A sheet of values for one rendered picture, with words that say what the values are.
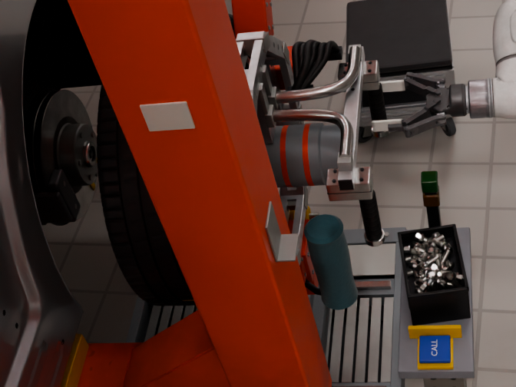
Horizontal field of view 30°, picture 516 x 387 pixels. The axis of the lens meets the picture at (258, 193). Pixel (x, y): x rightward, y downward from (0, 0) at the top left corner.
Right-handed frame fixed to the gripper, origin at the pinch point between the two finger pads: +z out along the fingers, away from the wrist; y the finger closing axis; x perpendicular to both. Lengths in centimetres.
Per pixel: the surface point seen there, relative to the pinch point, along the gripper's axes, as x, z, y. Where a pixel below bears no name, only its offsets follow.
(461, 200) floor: -83, -15, 45
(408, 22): -49, 0, 96
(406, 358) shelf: -38, -4, -45
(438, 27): -49, -10, 92
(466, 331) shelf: -38, -17, -38
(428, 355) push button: -35, -9, -46
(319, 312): -68, 25, -9
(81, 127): 9, 70, -10
